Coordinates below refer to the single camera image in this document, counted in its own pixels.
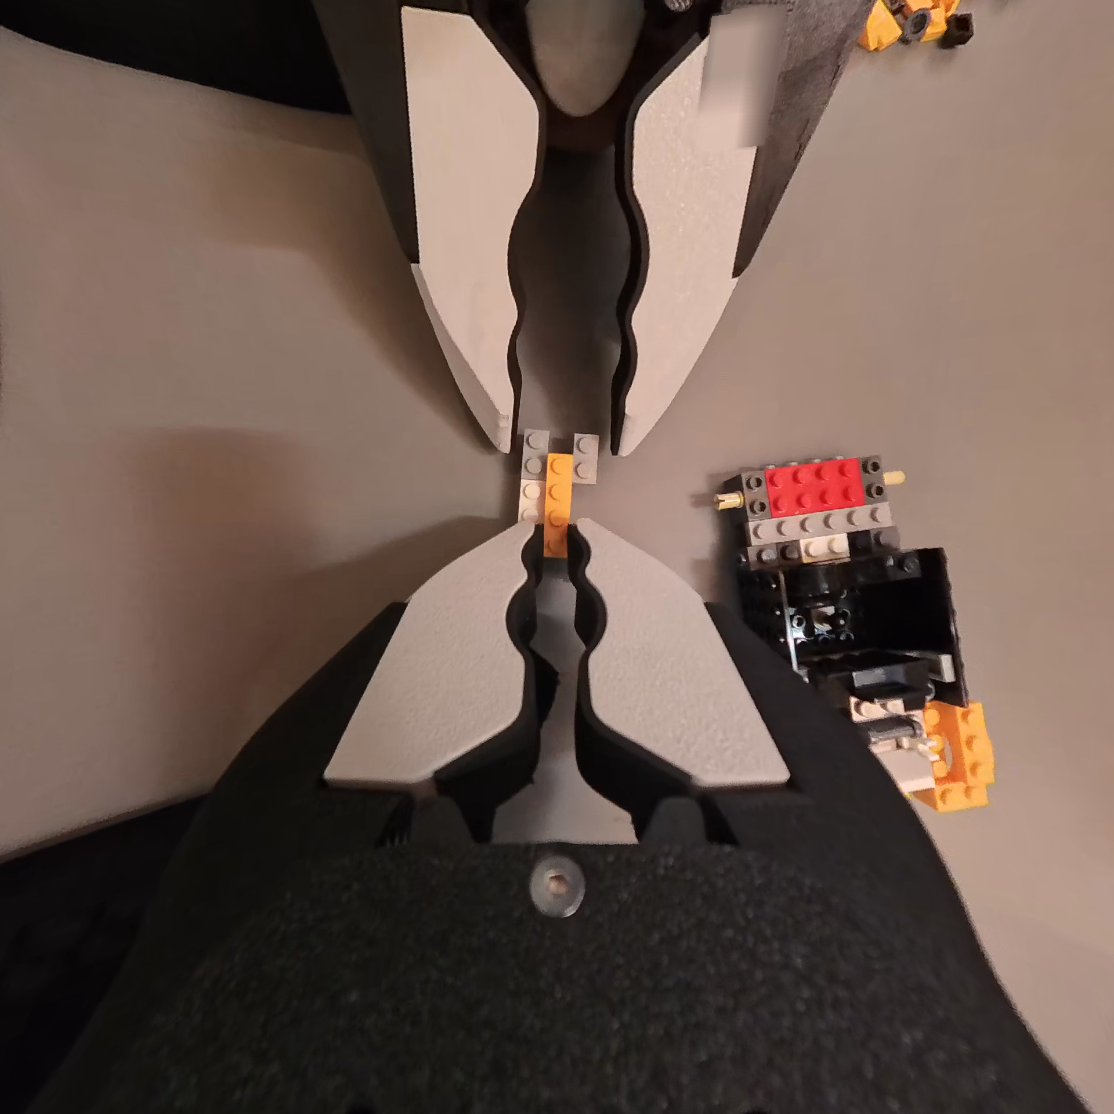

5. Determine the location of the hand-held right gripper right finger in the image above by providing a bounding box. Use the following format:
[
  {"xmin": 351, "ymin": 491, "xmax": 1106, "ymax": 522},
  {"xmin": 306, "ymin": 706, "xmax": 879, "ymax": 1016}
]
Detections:
[{"xmin": 569, "ymin": 518, "xmax": 794, "ymax": 843}]

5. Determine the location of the toy brick car model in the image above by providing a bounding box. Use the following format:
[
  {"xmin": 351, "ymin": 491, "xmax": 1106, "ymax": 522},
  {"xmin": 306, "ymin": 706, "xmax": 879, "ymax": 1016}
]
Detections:
[{"xmin": 700, "ymin": 453, "xmax": 1000, "ymax": 817}]

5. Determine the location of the pile of small loose bricks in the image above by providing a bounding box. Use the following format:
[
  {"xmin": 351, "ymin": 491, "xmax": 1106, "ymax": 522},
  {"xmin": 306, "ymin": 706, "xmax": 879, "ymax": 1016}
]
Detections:
[{"xmin": 856, "ymin": 0, "xmax": 978, "ymax": 51}]

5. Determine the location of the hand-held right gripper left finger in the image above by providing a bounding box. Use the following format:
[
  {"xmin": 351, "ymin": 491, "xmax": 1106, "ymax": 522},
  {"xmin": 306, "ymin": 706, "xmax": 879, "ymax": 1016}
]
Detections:
[{"xmin": 322, "ymin": 519, "xmax": 560, "ymax": 843}]

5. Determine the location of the grey desk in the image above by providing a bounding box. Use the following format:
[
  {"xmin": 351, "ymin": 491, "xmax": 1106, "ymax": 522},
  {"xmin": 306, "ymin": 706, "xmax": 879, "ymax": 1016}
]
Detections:
[{"xmin": 0, "ymin": 0, "xmax": 1114, "ymax": 1114}]

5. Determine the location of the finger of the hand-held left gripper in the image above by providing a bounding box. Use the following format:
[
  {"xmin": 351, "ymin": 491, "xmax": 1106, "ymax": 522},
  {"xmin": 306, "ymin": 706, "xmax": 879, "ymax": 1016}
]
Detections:
[
  {"xmin": 610, "ymin": 37, "xmax": 760, "ymax": 458},
  {"xmin": 401, "ymin": 4, "xmax": 550, "ymax": 456}
]

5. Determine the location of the narrow orange brick plate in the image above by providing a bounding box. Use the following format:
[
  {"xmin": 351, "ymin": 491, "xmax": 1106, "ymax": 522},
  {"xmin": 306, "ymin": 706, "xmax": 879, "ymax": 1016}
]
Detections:
[{"xmin": 544, "ymin": 451, "xmax": 575, "ymax": 559}]

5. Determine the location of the person's dark fleece jacket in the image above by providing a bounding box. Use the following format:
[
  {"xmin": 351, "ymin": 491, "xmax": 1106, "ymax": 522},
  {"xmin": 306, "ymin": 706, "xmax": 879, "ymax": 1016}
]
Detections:
[{"xmin": 0, "ymin": 790, "xmax": 212, "ymax": 1114}]

